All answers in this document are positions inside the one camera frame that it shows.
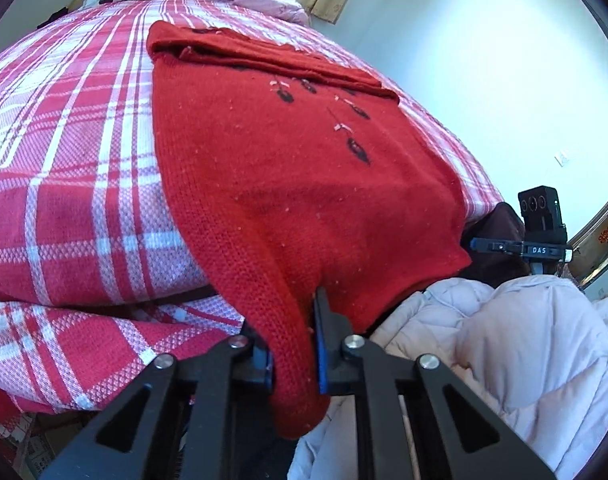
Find black cloth item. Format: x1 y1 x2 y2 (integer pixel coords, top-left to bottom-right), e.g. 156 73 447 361
38 6 71 29

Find red knit sweater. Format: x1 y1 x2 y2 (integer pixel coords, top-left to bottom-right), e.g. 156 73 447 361
146 20 473 441

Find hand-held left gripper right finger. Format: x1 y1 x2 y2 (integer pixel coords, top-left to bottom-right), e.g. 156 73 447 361
311 287 558 480

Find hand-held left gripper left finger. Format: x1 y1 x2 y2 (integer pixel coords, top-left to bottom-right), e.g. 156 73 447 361
39 332 276 480

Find gold round decorated frame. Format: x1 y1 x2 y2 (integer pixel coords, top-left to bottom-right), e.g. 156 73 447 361
566 192 608 291

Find red white plaid bed sheet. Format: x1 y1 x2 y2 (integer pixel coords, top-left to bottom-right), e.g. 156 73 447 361
0 0 505 426

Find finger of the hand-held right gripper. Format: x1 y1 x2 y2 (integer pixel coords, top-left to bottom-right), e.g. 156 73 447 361
470 237 528 257

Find pale pink puffer jacket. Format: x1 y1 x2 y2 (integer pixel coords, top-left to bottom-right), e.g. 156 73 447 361
286 275 608 480

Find dark maroon cloth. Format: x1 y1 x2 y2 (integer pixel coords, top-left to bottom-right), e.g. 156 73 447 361
461 202 534 287

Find cardboard box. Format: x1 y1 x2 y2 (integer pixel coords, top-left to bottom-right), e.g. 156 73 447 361
0 407 87 480

